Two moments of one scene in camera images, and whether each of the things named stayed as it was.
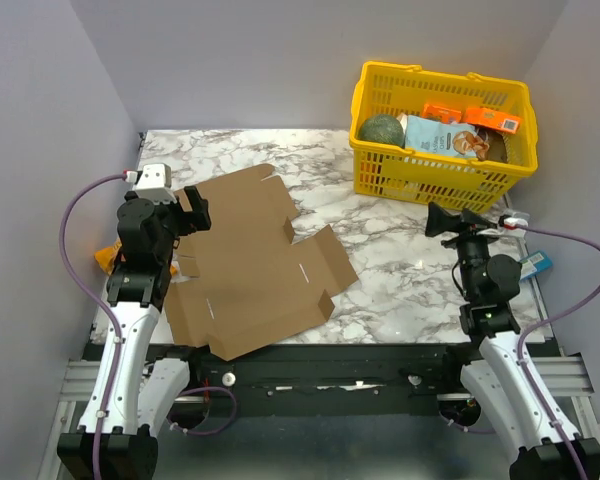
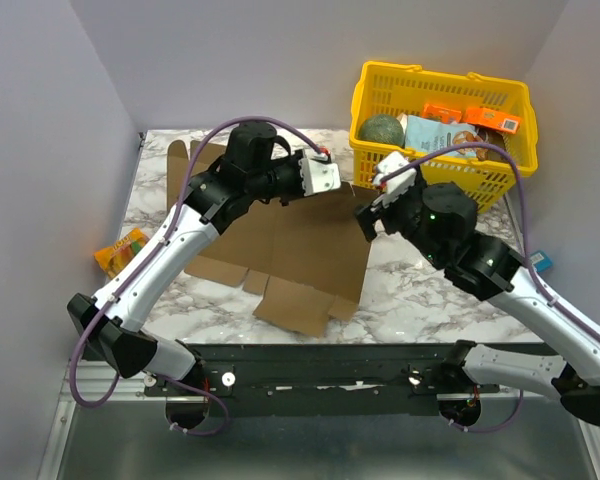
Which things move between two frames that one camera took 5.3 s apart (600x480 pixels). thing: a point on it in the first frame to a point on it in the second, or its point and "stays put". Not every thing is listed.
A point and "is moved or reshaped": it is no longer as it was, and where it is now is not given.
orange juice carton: (491, 118) stays put
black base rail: (334, 379) stays put
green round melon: (382, 128) stays put
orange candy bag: (106, 258) stays put
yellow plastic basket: (384, 88) stays put
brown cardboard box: (242, 284) is moved or reshaped
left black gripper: (191, 221) to (293, 161)
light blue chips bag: (444, 138) stays put
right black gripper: (460, 223) to (368, 220)
